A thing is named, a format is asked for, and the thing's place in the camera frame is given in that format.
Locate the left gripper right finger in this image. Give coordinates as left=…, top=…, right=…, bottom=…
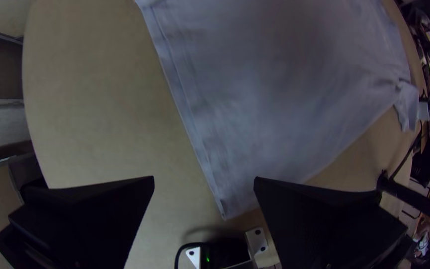
left=253, top=176, right=412, bottom=269

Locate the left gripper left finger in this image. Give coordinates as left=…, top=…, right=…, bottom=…
left=0, top=176, right=155, bottom=269

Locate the black cable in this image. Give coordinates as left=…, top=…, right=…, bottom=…
left=385, top=119, right=425, bottom=180
left=174, top=242, right=202, bottom=269

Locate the grey t-shirt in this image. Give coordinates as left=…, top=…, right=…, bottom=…
left=134, top=0, right=422, bottom=220

